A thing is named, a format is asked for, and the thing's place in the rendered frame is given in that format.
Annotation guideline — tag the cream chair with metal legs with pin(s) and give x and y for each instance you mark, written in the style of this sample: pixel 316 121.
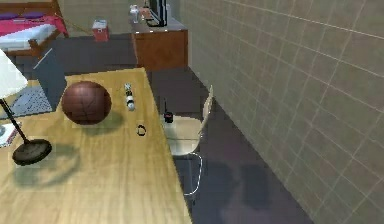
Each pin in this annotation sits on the cream chair with metal legs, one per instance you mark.
pixel 183 133

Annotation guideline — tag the black wristwatch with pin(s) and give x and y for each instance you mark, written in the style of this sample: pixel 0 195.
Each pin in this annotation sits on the black wristwatch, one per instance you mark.
pixel 141 130

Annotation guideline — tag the brown wooden cabinet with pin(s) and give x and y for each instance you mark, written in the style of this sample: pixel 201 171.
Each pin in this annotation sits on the brown wooden cabinet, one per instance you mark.
pixel 160 46

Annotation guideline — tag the black television set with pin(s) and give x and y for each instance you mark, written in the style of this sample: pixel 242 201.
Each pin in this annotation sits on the black television set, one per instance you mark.
pixel 157 12

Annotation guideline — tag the brown basketball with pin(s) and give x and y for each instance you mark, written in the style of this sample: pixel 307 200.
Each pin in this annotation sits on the brown basketball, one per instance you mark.
pixel 86 102

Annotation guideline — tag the wooden desk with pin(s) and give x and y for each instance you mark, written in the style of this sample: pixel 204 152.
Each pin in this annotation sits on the wooden desk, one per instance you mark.
pixel 100 173

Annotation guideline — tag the red white box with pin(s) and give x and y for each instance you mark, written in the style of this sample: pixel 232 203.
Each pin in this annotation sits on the red white box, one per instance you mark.
pixel 100 30

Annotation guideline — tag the grey open laptop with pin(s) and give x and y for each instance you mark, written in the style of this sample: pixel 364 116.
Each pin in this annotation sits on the grey open laptop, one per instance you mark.
pixel 50 80

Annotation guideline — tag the black lamp with white shade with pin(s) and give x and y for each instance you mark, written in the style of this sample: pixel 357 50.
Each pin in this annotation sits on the black lamp with white shade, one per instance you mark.
pixel 31 151

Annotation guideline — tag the wooden bed with pink blanket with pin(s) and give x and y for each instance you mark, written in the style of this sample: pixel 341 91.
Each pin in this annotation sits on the wooden bed with pink blanket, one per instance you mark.
pixel 26 30

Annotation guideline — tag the white red book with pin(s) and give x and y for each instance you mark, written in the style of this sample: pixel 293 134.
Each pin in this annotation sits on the white red book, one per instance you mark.
pixel 6 133

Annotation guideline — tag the purple pillow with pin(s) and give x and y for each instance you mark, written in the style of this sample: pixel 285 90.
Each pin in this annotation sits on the purple pillow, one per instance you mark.
pixel 8 15
pixel 32 15

